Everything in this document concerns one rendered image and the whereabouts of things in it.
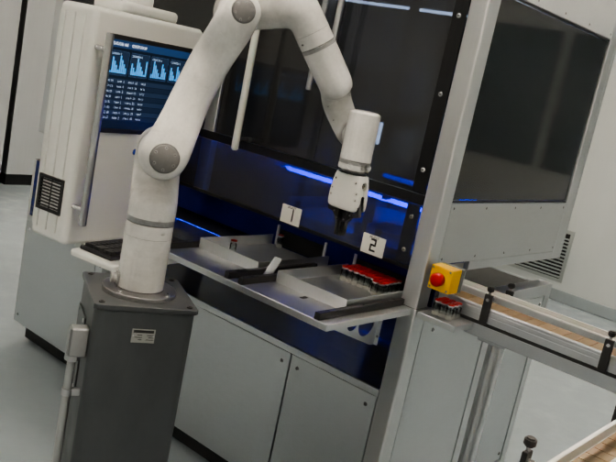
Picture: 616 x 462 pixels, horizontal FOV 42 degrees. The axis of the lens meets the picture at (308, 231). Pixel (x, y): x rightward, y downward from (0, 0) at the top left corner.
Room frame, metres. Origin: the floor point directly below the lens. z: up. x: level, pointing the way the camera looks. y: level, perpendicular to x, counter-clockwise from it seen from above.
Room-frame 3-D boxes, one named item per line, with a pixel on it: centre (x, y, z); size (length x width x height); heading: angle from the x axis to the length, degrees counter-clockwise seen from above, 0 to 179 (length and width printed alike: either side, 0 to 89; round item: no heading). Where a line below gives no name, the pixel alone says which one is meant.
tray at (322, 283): (2.30, -0.14, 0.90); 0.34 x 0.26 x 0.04; 142
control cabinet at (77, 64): (2.69, 0.70, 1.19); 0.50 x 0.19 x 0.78; 149
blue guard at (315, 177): (2.89, 0.45, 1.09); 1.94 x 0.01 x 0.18; 52
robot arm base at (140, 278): (1.97, 0.40, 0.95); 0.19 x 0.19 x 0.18
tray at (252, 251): (2.51, 0.12, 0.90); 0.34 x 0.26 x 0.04; 142
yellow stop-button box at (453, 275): (2.24, -0.42, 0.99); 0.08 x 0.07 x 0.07; 142
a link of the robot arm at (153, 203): (2.00, 0.40, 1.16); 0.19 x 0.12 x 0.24; 16
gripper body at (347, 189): (2.11, -0.08, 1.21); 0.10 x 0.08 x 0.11; 52
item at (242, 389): (3.28, 0.15, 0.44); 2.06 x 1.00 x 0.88; 52
